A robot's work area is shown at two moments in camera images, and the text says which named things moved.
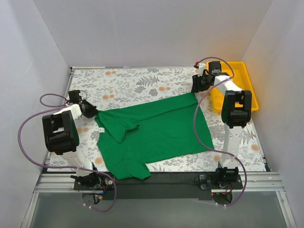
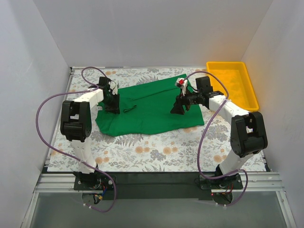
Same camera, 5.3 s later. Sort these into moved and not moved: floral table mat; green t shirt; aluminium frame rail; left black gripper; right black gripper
Moved: left black gripper; green t shirt; right black gripper
Not moved: aluminium frame rail; floral table mat
